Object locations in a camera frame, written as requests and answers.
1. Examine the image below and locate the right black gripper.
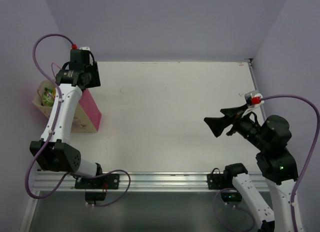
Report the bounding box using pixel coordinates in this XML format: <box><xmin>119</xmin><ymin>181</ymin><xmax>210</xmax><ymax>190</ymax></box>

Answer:
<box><xmin>204</xmin><ymin>102</ymin><xmax>270</xmax><ymax>151</ymax></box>

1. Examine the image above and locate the green Fox's candy bag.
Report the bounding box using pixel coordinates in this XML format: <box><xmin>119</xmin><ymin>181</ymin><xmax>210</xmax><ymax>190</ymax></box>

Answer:
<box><xmin>41</xmin><ymin>87</ymin><xmax>56</xmax><ymax>107</ymax></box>

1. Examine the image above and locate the pink paper bag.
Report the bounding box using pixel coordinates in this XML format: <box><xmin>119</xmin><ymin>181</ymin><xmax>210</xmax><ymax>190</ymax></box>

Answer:
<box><xmin>32</xmin><ymin>80</ymin><xmax>102</xmax><ymax>133</ymax></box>

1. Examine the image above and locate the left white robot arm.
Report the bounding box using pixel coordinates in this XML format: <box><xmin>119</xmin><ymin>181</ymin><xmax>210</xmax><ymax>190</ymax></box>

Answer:
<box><xmin>29</xmin><ymin>49</ymin><xmax>104</xmax><ymax>188</ymax></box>

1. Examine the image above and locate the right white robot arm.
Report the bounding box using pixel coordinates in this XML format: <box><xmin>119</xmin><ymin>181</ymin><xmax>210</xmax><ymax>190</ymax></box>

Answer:
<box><xmin>204</xmin><ymin>105</ymin><xmax>303</xmax><ymax>231</ymax></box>

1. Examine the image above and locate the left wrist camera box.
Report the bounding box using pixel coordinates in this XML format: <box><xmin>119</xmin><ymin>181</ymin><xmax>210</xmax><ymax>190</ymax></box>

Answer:
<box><xmin>79</xmin><ymin>47</ymin><xmax>91</xmax><ymax>51</ymax></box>

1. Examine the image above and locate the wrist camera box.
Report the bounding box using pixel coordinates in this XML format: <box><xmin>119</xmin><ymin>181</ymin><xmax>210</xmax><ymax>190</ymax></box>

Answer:
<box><xmin>79</xmin><ymin>47</ymin><xmax>91</xmax><ymax>51</ymax></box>
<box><xmin>244</xmin><ymin>90</ymin><xmax>264</xmax><ymax>108</ymax></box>

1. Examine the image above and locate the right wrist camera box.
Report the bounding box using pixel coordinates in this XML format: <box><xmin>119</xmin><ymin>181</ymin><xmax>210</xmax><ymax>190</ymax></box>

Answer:
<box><xmin>244</xmin><ymin>90</ymin><xmax>264</xmax><ymax>108</ymax></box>

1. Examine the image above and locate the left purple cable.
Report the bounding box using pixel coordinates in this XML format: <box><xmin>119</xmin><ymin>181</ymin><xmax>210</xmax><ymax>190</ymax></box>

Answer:
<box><xmin>25</xmin><ymin>34</ymin><xmax>131</xmax><ymax>207</ymax></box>

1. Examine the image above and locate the purple cable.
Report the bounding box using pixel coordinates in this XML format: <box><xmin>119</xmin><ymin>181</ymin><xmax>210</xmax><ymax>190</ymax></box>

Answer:
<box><xmin>213</xmin><ymin>94</ymin><xmax>320</xmax><ymax>232</ymax></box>
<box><xmin>25</xmin><ymin>34</ymin><xmax>131</xmax><ymax>207</ymax></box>

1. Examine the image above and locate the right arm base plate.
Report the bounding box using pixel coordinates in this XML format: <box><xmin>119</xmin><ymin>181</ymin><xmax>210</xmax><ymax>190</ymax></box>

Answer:
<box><xmin>206</xmin><ymin>167</ymin><xmax>234</xmax><ymax>190</ymax></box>

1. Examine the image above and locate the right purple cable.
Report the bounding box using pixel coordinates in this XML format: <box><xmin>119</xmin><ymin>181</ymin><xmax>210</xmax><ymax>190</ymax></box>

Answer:
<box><xmin>213</xmin><ymin>94</ymin><xmax>320</xmax><ymax>232</ymax></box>

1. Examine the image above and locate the aluminium mounting rail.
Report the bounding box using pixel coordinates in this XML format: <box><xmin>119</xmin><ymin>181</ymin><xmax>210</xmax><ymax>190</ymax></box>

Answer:
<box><xmin>31</xmin><ymin>171</ymin><xmax>271</xmax><ymax>192</ymax></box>

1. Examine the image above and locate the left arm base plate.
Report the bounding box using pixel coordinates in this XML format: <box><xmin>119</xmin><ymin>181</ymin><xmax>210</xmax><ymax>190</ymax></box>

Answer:
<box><xmin>74</xmin><ymin>173</ymin><xmax>120</xmax><ymax>190</ymax></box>

